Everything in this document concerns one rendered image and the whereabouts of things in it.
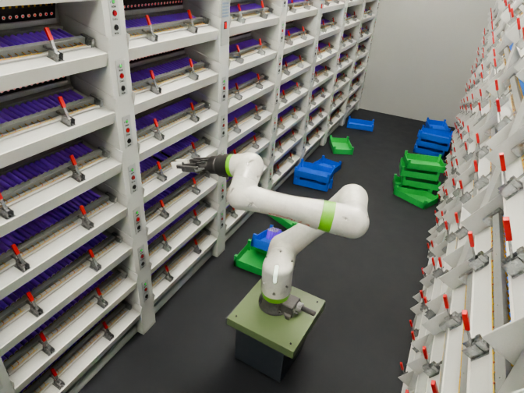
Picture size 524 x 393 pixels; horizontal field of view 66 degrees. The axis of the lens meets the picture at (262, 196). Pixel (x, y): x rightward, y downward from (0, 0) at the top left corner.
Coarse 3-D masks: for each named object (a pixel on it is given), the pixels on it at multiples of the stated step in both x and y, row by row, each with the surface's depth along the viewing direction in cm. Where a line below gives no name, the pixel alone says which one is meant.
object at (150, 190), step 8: (200, 136) 220; (208, 136) 218; (208, 144) 218; (216, 144) 218; (160, 152) 200; (192, 152) 208; (200, 152) 211; (208, 152) 213; (216, 152) 219; (152, 176) 184; (168, 176) 187; (176, 176) 190; (184, 176) 198; (152, 184) 179; (160, 184) 181; (168, 184) 187; (144, 192) 174; (152, 192) 176; (160, 192) 183; (144, 200) 174
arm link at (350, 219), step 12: (324, 204) 148; (336, 204) 148; (348, 204) 150; (360, 204) 151; (324, 216) 146; (336, 216) 146; (348, 216) 145; (360, 216) 146; (324, 228) 148; (336, 228) 147; (348, 228) 146; (360, 228) 145
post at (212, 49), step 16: (192, 0) 188; (208, 0) 184; (192, 48) 199; (208, 48) 195; (224, 48) 196; (224, 64) 200; (208, 96) 207; (224, 112) 214; (208, 128) 216; (224, 144) 223; (224, 192) 240; (224, 208) 246; (208, 224) 247; (224, 224) 252; (224, 240) 259
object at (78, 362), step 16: (128, 304) 193; (112, 320) 187; (128, 320) 189; (96, 336) 179; (112, 336) 181; (64, 352) 168; (80, 352) 171; (96, 352) 174; (48, 368) 162; (64, 368) 164; (80, 368) 167; (32, 384) 155; (48, 384) 158; (64, 384) 160
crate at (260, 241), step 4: (264, 232) 271; (256, 236) 253; (260, 236) 266; (264, 236) 273; (252, 240) 253; (256, 240) 252; (260, 240) 251; (264, 240) 267; (268, 240) 269; (252, 244) 254; (256, 244) 252; (260, 244) 251; (264, 244) 250; (268, 244) 249; (260, 248) 252; (264, 248) 250
